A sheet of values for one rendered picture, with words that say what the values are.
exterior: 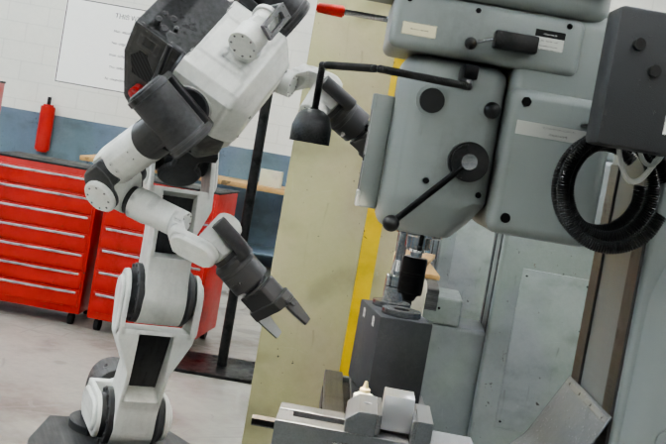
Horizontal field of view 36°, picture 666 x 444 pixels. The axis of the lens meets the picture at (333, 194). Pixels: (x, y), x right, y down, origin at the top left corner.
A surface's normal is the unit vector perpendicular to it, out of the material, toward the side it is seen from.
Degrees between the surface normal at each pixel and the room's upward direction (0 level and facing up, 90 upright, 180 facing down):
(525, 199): 90
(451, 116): 90
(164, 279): 80
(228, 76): 55
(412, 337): 90
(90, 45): 90
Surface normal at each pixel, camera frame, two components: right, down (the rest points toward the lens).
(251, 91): 0.85, 0.07
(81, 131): 0.00, 0.05
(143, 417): 0.30, 0.34
